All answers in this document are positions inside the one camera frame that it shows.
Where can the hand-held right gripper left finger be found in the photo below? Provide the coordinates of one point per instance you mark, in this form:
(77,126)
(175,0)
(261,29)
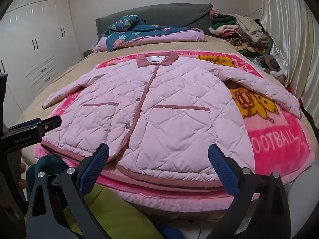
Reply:
(97,169)

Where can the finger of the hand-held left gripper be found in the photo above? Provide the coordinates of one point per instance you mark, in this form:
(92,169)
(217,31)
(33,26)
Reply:
(51,124)

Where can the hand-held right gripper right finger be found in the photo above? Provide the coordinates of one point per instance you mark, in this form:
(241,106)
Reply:
(224,171)

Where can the pink quilted jacket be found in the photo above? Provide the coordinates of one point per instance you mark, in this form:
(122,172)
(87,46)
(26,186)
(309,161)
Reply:
(162,119)

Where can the pile of clothes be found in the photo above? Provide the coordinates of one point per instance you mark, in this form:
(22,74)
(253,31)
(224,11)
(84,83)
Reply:
(246,33)

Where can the person's left hand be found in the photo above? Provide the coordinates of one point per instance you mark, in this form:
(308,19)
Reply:
(23,176)

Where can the dark green cloth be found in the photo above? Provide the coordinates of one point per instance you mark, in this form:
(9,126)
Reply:
(49,164)

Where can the yellow-green cloth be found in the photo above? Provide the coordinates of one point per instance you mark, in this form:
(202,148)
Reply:
(112,216)

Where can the pink printed blanket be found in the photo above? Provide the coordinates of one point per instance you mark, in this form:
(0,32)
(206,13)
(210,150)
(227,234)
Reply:
(274,149)

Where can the beige bed sheet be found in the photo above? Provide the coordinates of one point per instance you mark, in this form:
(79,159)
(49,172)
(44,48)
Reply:
(74,72)

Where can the white wardrobe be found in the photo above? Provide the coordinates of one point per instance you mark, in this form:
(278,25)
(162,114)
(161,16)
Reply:
(37,42)

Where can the blue floral quilt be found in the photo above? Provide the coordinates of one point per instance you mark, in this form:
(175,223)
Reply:
(129,36)

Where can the cream satin curtain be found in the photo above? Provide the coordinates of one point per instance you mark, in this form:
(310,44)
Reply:
(289,29)

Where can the grey headboard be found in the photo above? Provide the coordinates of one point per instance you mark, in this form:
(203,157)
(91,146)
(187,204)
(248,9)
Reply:
(169,15)

